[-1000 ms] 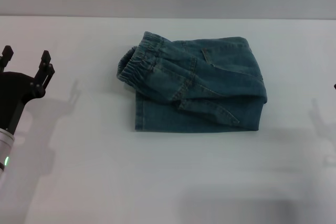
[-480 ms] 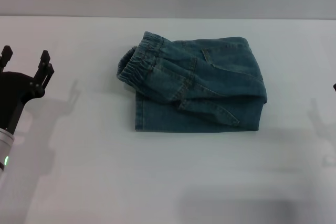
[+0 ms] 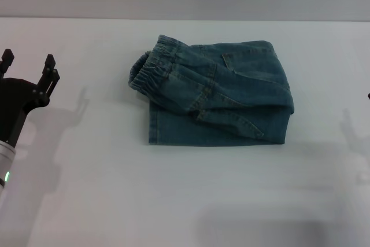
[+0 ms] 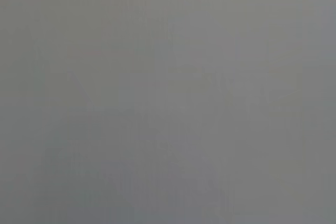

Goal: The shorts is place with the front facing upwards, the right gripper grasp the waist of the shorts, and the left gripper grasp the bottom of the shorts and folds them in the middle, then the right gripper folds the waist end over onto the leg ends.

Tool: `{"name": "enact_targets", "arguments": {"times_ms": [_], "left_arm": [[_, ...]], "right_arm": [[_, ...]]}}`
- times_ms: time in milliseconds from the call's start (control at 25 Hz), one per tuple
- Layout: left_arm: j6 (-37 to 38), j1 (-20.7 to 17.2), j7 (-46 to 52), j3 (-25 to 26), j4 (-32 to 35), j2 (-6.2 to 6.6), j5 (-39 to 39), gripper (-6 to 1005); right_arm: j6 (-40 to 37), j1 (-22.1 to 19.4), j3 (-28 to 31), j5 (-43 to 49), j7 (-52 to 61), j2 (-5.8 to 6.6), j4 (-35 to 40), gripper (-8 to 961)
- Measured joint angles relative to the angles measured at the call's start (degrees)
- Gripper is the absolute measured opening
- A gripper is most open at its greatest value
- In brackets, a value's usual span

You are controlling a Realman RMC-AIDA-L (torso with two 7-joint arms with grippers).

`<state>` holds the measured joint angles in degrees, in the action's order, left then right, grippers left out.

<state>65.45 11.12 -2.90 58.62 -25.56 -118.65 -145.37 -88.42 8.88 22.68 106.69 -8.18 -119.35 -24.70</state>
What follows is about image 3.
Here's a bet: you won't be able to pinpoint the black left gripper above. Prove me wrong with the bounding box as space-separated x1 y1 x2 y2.
0 47 61 147

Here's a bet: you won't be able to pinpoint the blue denim shorts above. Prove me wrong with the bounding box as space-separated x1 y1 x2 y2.
128 35 295 147

